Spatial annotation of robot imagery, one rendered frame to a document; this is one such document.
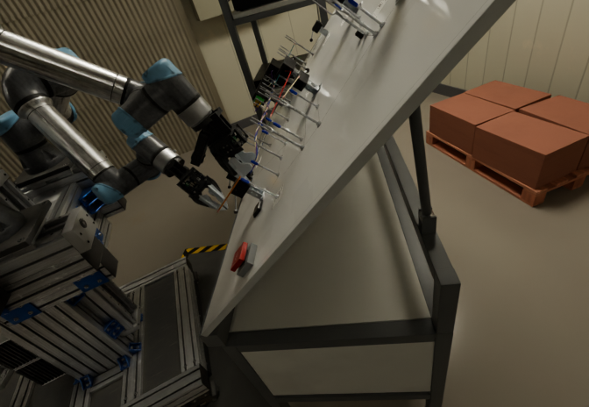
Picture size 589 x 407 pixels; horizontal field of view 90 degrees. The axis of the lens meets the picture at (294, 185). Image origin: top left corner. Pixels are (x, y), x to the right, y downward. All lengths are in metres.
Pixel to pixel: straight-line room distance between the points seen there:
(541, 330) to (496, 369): 0.30
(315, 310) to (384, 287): 0.20
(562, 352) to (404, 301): 1.07
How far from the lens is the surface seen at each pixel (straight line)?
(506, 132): 2.43
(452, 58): 0.40
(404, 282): 0.93
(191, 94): 0.75
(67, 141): 1.09
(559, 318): 1.94
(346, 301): 0.90
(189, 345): 1.74
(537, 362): 1.80
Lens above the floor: 1.57
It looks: 35 degrees down
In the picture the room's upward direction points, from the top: 17 degrees counter-clockwise
